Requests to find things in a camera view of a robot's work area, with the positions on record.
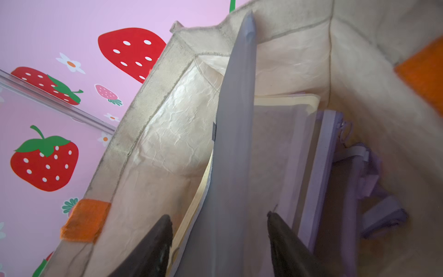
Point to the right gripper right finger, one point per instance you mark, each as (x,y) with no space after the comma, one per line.
(290,257)

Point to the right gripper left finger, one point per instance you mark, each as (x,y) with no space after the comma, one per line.
(151,256)

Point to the purple mesh pouch back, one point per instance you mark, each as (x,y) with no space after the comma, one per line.
(301,207)

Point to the grey mesh pouch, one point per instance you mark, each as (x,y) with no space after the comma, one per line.
(228,173)

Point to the yellow-trim pouch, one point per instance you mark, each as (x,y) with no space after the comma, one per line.
(282,133)

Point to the beige canvas bag orange handles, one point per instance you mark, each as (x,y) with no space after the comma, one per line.
(379,63)

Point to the left frame post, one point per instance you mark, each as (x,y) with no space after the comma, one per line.
(31,92)

